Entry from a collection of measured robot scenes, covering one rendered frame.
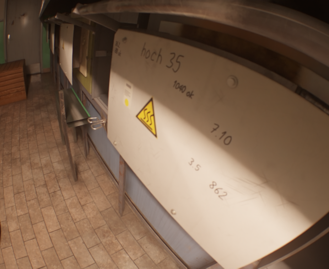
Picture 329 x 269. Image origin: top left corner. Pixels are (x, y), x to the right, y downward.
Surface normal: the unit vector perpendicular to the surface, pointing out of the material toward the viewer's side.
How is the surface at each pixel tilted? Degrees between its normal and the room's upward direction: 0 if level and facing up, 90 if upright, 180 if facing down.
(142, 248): 0
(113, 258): 0
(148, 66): 90
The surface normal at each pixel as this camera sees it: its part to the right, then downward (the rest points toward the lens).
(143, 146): -0.75, 0.25
